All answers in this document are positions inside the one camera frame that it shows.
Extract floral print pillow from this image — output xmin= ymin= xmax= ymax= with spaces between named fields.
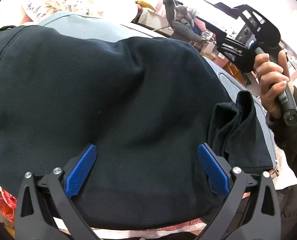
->
xmin=41 ymin=0 xmax=136 ymax=22

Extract yellow plush toy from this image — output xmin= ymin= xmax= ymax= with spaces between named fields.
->
xmin=136 ymin=0 xmax=157 ymax=12

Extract grey baby bouncer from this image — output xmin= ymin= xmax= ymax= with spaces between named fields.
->
xmin=162 ymin=0 xmax=204 ymax=43

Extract purple print pillow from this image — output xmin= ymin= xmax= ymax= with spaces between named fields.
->
xmin=22 ymin=0 xmax=44 ymax=22

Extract red plastic bag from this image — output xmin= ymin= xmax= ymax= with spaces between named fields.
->
xmin=0 ymin=182 xmax=17 ymax=222

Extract grey padded mat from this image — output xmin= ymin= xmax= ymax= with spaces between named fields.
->
xmin=37 ymin=11 xmax=280 ymax=168

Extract person's dark brown jacket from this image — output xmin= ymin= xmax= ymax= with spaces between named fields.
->
xmin=278 ymin=180 xmax=297 ymax=240

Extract dark navy pants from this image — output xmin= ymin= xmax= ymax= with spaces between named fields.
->
xmin=0 ymin=25 xmax=274 ymax=230

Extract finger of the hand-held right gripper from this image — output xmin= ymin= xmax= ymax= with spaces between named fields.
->
xmin=204 ymin=0 xmax=267 ymax=30
xmin=196 ymin=16 xmax=247 ymax=61

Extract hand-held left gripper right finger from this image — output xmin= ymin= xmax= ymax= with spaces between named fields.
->
xmin=198 ymin=143 xmax=281 ymax=240

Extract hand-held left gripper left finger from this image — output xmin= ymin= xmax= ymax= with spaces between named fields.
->
xmin=15 ymin=144 xmax=98 ymax=240

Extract person's right hand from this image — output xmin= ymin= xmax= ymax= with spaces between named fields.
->
xmin=253 ymin=50 xmax=295 ymax=119

